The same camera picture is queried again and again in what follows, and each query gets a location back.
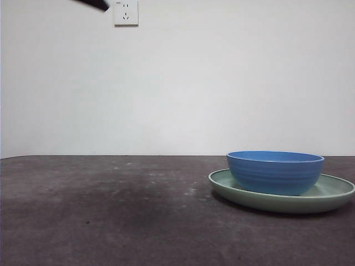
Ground blue round bowl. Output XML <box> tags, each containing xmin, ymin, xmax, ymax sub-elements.
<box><xmin>226</xmin><ymin>150</ymin><xmax>325</xmax><ymax>196</ymax></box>

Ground pale green round plate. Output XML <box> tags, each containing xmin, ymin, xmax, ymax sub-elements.
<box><xmin>208</xmin><ymin>168</ymin><xmax>355</xmax><ymax>214</ymax></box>

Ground white wall socket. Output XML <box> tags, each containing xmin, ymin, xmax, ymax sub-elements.
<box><xmin>114</xmin><ymin>0</ymin><xmax>139</xmax><ymax>28</ymax></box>

